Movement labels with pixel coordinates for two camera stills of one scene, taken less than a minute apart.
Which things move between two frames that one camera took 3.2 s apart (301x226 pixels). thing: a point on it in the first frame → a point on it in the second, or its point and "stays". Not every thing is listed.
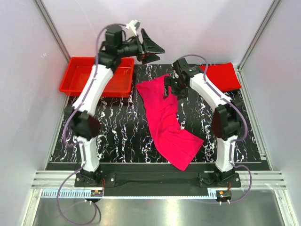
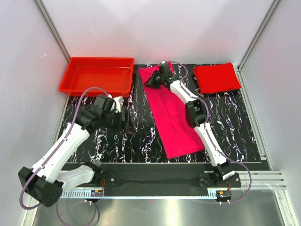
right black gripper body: (171, 85) → (153, 80)
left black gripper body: (140, 48) → (122, 121)
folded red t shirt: (223, 75) stays
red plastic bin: (77, 69) stays
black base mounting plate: (157, 180) stays
